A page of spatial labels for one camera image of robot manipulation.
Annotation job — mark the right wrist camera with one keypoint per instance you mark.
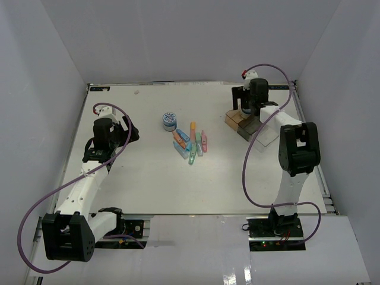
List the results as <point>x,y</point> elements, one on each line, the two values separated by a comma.
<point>248,76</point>

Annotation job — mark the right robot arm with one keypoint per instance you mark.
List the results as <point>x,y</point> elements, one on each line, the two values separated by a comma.
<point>298,152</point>

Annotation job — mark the grey transparent tray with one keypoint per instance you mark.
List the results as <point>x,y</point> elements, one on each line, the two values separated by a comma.
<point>248,127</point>

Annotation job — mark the amber transparent tray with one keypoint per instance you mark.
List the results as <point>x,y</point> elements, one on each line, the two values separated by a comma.
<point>234,117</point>

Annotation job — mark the right black corner label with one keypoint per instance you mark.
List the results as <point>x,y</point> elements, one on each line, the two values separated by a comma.
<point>278,87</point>

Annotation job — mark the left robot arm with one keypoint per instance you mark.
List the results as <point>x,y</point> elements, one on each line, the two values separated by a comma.
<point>72,231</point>

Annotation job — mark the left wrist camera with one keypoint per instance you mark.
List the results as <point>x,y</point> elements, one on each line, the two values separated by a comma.
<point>105,111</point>

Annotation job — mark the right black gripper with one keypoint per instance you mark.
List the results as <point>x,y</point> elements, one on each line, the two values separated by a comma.
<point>238,93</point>

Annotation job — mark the green correction tape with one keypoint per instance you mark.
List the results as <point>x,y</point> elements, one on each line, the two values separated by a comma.
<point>192,154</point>

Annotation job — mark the green cap highlighter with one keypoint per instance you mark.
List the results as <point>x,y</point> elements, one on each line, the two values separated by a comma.
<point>198,141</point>

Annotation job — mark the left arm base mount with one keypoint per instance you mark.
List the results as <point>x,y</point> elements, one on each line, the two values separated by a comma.
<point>134,228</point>

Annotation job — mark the orange cap pink highlighter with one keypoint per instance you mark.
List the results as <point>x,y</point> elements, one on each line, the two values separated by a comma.
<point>192,132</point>

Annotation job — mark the pink correction tape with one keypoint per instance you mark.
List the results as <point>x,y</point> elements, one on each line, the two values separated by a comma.
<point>204,141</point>

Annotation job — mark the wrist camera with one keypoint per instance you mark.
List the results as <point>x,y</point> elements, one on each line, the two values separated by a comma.
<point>248,76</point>
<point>105,111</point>

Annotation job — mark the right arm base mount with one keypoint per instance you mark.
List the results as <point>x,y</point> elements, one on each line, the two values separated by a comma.
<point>263,238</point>

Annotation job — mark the black corner label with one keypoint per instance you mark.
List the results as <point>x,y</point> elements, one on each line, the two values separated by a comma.
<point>99,88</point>
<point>278,87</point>

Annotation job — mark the orange correction tape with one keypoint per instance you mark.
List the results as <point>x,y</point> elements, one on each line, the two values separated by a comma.
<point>179,140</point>

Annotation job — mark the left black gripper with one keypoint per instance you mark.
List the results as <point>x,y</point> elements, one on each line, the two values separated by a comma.
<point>126,134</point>

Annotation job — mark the blue washi tape roll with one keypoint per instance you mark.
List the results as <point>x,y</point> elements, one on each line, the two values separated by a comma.
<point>169,121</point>
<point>245,112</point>

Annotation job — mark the left black corner label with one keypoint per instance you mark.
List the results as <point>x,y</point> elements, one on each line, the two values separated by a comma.
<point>99,88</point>

